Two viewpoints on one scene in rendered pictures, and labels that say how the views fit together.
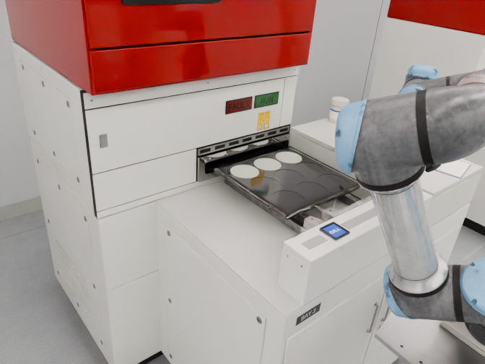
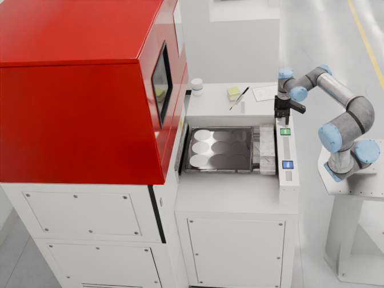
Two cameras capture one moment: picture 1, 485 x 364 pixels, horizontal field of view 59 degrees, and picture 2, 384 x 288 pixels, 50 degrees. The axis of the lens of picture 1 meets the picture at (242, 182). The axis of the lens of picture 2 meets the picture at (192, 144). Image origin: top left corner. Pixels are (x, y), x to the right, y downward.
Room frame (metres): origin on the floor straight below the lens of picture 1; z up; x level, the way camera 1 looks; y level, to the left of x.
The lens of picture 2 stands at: (0.02, 1.00, 2.45)
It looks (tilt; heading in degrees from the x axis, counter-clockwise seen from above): 41 degrees down; 323
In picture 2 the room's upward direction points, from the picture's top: 8 degrees counter-clockwise
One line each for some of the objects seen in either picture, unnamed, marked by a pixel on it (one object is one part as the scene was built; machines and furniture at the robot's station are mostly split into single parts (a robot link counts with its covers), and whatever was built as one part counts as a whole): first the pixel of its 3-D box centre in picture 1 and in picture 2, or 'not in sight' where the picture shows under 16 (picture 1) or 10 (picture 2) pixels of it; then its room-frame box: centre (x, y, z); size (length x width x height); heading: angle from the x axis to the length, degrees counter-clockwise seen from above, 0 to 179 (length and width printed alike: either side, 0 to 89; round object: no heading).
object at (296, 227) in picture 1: (272, 209); (230, 170); (1.19, -0.11, 0.84); 0.50 x 0.02 x 0.03; 41
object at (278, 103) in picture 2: not in sight; (282, 106); (1.10, -0.43, 1.14); 0.09 x 0.08 x 0.12; 41
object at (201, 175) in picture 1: (246, 155); (183, 150); (1.46, -0.01, 0.89); 0.44 x 0.02 x 0.10; 131
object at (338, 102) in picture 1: (338, 110); (197, 87); (1.73, -0.38, 1.01); 0.07 x 0.07 x 0.10
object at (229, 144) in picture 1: (247, 139); (180, 141); (1.46, 0.00, 0.96); 0.44 x 0.01 x 0.02; 131
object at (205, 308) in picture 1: (306, 290); (240, 195); (1.29, -0.29, 0.41); 0.97 x 0.64 x 0.82; 131
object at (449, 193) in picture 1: (377, 162); (239, 107); (1.49, -0.51, 0.89); 0.62 x 0.35 x 0.14; 41
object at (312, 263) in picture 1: (361, 236); (286, 156); (1.00, -0.35, 0.89); 0.55 x 0.09 x 0.14; 131
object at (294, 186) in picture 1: (288, 176); (219, 147); (1.31, -0.16, 0.90); 0.34 x 0.34 x 0.01; 41
